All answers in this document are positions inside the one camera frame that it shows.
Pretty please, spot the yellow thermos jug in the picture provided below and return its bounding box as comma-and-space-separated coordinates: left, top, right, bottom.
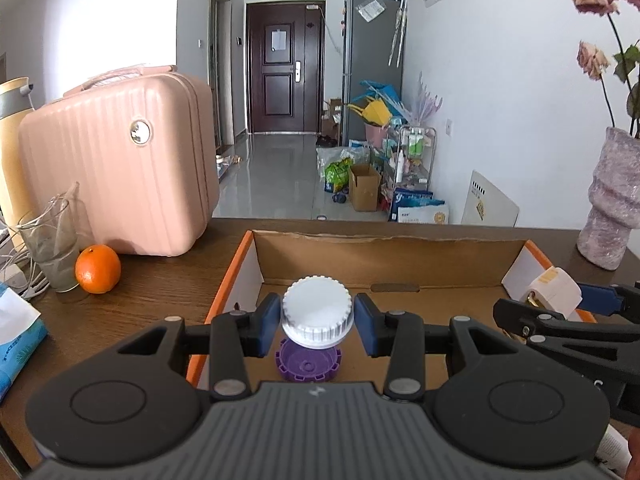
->
0, 77, 38, 253

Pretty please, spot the yellow plastic toy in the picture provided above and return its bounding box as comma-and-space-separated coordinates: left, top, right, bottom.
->
347, 97, 396, 126

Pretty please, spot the blue and white carton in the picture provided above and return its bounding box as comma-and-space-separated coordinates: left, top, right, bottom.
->
389, 187, 450, 224

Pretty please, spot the white board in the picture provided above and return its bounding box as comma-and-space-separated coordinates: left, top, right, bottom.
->
460, 170, 521, 226

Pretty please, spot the purple ceramic vase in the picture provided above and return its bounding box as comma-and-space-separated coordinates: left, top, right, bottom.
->
576, 126, 640, 271

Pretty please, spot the green plastic bag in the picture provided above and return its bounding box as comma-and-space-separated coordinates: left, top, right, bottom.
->
324, 156, 355, 193

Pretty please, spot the clear folded umbrella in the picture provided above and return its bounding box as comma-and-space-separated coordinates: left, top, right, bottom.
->
389, 0, 407, 68

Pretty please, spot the pink bucket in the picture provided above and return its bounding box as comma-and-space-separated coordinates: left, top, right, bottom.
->
365, 122, 390, 147

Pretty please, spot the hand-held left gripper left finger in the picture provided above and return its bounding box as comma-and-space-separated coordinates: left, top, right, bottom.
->
112, 292, 283, 402

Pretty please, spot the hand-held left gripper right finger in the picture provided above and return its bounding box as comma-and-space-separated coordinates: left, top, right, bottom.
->
354, 292, 526, 403

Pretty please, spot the grey refrigerator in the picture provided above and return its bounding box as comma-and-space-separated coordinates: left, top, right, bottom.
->
341, 0, 405, 148

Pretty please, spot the clear glass cup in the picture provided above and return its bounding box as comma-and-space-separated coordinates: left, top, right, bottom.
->
17, 182, 83, 293

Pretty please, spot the blue plastic item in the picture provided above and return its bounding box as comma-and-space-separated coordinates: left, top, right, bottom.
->
360, 80, 403, 111

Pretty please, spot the pink hard-shell suitcase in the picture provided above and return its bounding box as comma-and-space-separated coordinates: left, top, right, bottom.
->
17, 65, 221, 258

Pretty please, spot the blue tissue pack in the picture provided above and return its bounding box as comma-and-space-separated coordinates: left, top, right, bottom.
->
0, 282, 49, 403

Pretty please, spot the purple ribbed bottle cap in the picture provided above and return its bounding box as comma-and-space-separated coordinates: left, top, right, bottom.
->
274, 337, 342, 381

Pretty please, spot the metal wire rack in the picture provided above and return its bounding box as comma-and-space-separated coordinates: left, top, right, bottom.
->
382, 125, 437, 216

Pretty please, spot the dark brown door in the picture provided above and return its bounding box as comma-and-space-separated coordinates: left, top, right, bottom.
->
245, 0, 326, 136

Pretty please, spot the red cardboard box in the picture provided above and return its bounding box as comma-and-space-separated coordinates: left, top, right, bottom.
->
186, 230, 598, 391

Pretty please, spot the clear glass with cable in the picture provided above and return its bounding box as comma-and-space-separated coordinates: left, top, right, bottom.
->
0, 200, 76, 302

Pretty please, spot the white ribbed bottle cap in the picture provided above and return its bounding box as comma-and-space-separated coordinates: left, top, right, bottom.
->
281, 276, 356, 347

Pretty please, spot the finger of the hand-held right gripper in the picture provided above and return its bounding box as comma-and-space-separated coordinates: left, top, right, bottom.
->
492, 297, 640, 387
580, 284, 640, 319

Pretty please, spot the purple pampas grass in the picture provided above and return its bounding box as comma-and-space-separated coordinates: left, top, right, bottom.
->
404, 72, 444, 128

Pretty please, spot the orange fruit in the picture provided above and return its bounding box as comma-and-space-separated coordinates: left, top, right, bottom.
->
75, 245, 122, 294

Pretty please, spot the brown cardboard carton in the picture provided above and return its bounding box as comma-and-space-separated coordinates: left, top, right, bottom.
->
348, 163, 383, 212

